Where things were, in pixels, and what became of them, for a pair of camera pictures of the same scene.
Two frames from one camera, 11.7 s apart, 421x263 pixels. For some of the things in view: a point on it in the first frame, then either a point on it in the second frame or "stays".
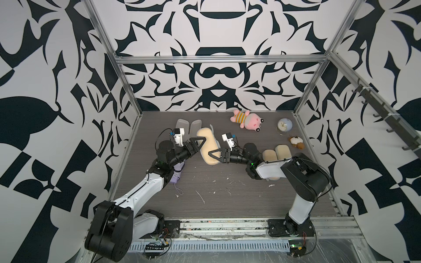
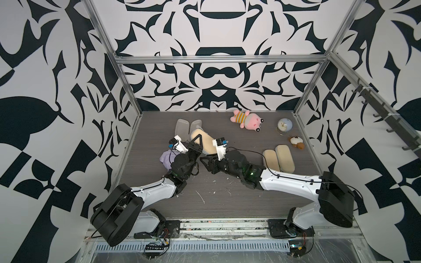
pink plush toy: [250, 121] stays
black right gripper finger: [210, 153] → [207, 162]
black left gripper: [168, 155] → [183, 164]
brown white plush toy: [297, 142] stays
